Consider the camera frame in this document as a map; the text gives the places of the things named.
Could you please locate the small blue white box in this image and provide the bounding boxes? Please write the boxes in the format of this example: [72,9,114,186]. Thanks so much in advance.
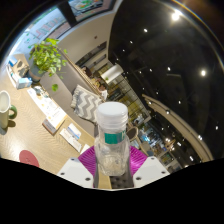
[66,123,83,141]

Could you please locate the green potted plant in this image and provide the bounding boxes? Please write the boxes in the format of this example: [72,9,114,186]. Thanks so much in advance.
[28,37,68,83]

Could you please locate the framed wall poster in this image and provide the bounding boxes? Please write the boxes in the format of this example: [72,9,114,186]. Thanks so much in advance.
[68,0,104,16]

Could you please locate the group of ceiling lights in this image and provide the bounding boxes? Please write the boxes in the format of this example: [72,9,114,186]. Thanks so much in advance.
[126,9,221,161]

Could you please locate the white round column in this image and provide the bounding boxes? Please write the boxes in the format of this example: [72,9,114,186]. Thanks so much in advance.
[103,63,124,85]

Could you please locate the grey curved sofa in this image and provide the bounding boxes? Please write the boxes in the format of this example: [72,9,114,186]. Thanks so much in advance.
[39,49,108,141]

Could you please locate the white mug green handle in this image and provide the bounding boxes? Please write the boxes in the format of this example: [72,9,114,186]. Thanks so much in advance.
[0,89,18,130]

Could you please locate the white printed leaflet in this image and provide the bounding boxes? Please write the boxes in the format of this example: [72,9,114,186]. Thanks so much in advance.
[59,128,83,153]

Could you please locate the flat round red coaster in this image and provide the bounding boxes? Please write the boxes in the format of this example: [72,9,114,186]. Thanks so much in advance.
[18,149,40,168]

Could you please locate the clear plastic bottle white cap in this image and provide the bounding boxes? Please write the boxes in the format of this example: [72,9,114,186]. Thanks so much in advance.
[93,101,132,177]

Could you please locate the grey white chevron pillow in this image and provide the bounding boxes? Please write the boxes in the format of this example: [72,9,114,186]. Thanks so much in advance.
[70,84,104,125]

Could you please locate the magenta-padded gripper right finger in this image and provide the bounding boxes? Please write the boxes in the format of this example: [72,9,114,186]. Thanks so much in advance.
[128,145,171,188]

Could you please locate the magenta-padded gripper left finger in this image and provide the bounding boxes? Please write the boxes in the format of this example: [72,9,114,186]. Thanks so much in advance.
[56,146,99,189]

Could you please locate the white orange tissue box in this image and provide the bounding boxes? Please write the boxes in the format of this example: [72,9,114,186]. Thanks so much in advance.
[41,109,68,135]

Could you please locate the grey tufted armchair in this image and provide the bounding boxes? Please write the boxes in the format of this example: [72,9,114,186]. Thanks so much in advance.
[109,175,134,189]

